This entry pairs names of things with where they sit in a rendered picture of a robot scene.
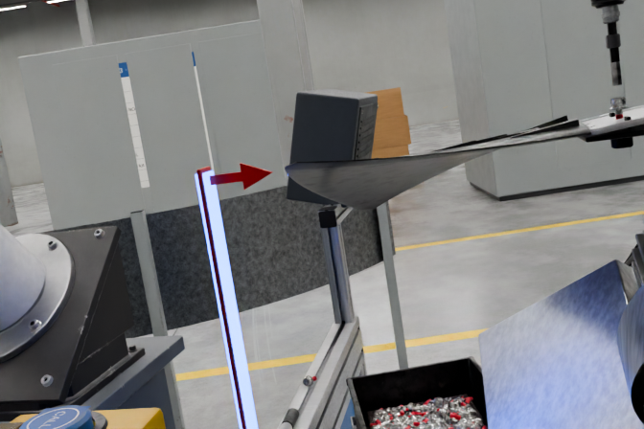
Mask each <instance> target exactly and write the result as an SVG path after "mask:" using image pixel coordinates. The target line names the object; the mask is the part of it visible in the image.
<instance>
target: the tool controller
mask: <svg viewBox="0 0 644 429"><path fill-rule="evenodd" d="M378 108H379V106H378V95H376V94H368V93H360V92H352V91H343V90H334V89H319V90H309V91H299V92H297V94H296V100H295V110H294V120H293V129H292V139H291V149H290V158H289V164H293V163H295V162H316V161H342V160H361V159H371V158H372V150H373V143H374V134H375V126H376V118H377V110H378ZM287 199H288V200H294V201H300V202H307V203H313V204H320V205H323V207H324V206H325V205H333V204H340V203H338V202H335V201H332V200H331V199H328V198H326V197H323V196H321V195H319V194H317V193H315V192H311V191H310V190H308V189H306V188H304V187H302V186H301V185H299V184H298V183H296V182H295V181H294V180H292V179H291V178H290V177H288V179H287Z"/></svg>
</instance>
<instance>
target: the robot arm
mask: <svg viewBox="0 0 644 429"><path fill-rule="evenodd" d="M74 278H75V264H74V261H73V258H72V255H71V253H70V252H69V251H68V249H67V248H66V247H65V246H64V245H63V244H62V243H61V242H60V241H59V240H57V239H56V238H54V237H50V236H48V235H42V234H28V235H24V236H18V237H14V236H13V235H12V234H11V233H10V232H9V231H8V230H7V229H6V228H5V227H3V226H2V225H1V224H0V363H2V362H4V361H6V360H8V359H10V358H12V357H14V356H16V355H17V354H18V353H20V352H22V351H23V350H25V349H27V348H28V347H29V346H30V345H32V344H33V343H34V342H35V341H37V340H38V339H39V338H40V337H41V336H42V335H43V334H44V333H45V332H46V331H47V330H48V329H49V328H50V326H51V325H52V324H53V323H54V321H55V320H56V319H57V318H58V316H59V314H60V313H61V311H62V310H63V309H64V307H65V305H66V303H67V301H68V299H69V296H70V294H71V291H72V287H73V284H74Z"/></svg>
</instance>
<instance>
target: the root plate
mask: <svg viewBox="0 0 644 429"><path fill-rule="evenodd" d="M622 111H623V116H624V117H625V116H630V117H631V118H632V119H631V120H628V121H625V120H624V118H622V119H618V120H616V119H615V117H616V116H615V117H610V115H609V113H608V114H604V115H600V116H596V117H592V118H588V119H584V120H580V122H582V123H583V124H585V125H586V126H587V127H588V128H589V129H590V131H591V135H589V136H593V135H598V134H603V133H607V132H611V131H614V130H619V129H623V128H627V127H631V126H636V125H640V124H644V105H640V106H636V107H632V108H628V109H624V110H622Z"/></svg>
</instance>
